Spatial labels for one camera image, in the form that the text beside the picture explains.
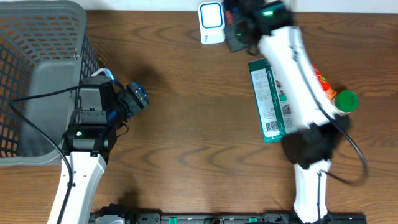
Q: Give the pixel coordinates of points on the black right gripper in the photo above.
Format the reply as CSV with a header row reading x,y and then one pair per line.
x,y
237,43

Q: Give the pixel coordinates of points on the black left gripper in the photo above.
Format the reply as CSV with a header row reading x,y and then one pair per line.
x,y
127,98

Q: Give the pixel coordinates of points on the green 3M package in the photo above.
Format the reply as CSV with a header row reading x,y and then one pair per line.
x,y
273,107

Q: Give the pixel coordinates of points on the red snack packet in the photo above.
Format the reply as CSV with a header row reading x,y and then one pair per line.
x,y
330,93

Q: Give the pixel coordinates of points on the green lid jar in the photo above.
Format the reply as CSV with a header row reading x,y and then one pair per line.
x,y
346,102

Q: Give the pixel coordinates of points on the red Nescafe stick sachet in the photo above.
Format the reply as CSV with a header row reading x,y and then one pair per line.
x,y
229,17

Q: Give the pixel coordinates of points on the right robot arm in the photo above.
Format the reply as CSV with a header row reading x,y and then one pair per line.
x,y
318,129

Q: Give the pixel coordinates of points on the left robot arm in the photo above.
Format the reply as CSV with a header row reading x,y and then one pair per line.
x,y
86,147

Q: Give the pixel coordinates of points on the white barcode scanner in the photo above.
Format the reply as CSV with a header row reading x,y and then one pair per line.
x,y
211,21

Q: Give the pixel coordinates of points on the grey plastic mesh basket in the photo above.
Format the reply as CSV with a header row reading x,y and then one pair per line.
x,y
45,53

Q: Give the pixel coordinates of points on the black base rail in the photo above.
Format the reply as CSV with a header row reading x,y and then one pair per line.
x,y
118,214

